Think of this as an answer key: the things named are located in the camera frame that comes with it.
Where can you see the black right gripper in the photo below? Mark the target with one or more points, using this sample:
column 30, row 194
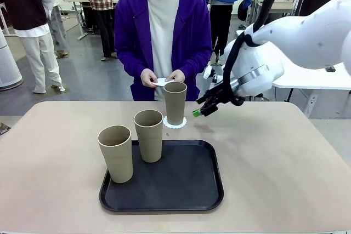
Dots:
column 218, row 95

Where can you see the tan paper cup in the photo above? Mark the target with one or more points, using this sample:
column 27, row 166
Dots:
column 149, row 141
column 116, row 157
column 175, row 105

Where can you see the white scalloped paper coaster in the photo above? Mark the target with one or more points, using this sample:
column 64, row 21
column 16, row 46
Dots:
column 159, row 82
column 175, row 126

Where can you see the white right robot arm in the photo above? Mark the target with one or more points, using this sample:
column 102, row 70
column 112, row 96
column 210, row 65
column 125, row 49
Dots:
column 301, row 39

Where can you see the person's right forearm purple sleeve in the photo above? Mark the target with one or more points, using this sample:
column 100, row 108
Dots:
column 129, row 62

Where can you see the person's left forearm purple sleeve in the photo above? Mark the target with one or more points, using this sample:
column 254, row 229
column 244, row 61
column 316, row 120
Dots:
column 197, row 64

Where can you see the person's left hand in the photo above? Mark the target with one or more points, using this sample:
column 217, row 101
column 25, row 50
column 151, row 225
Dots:
column 178, row 76

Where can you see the person's right hand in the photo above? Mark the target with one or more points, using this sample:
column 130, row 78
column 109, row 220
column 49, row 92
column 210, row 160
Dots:
column 146, row 77

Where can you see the black kettle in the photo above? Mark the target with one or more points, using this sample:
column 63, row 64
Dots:
column 259, row 97

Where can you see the black plastic serving tray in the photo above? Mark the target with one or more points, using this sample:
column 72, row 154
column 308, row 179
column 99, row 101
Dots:
column 175, row 184

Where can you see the black hanging bag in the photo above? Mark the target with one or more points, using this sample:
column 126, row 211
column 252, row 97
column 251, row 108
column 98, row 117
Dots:
column 242, row 12

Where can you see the person in purple hoodie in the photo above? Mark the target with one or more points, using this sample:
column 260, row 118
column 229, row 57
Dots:
column 131, row 34

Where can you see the white side table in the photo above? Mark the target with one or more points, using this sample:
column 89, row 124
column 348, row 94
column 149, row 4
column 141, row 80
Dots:
column 307, row 80

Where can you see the grey desk with robot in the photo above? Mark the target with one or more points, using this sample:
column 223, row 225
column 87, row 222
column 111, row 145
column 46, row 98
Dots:
column 285, row 6

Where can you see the person in grey trousers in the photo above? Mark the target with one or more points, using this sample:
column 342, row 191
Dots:
column 59, row 34

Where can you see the white cylindrical air purifier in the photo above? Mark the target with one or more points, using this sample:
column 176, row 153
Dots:
column 8, row 61

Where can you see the dark brown flat object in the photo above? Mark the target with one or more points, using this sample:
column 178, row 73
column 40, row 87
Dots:
column 4, row 129

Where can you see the person in black top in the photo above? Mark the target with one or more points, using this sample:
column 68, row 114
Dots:
column 24, row 4

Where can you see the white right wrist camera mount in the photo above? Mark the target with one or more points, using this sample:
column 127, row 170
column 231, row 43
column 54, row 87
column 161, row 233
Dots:
column 209, row 72

